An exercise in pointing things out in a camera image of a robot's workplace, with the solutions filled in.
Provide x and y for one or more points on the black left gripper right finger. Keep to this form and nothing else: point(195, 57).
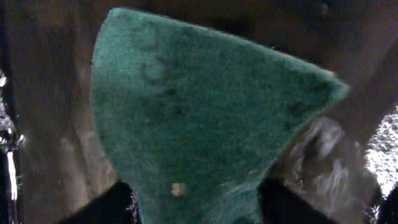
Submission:
point(279, 205)

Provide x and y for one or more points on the green yellow sponge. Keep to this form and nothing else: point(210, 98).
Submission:
point(192, 118)

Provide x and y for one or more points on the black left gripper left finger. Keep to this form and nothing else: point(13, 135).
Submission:
point(117, 205)

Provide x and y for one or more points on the black rectangular tray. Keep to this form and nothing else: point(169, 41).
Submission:
point(47, 52)

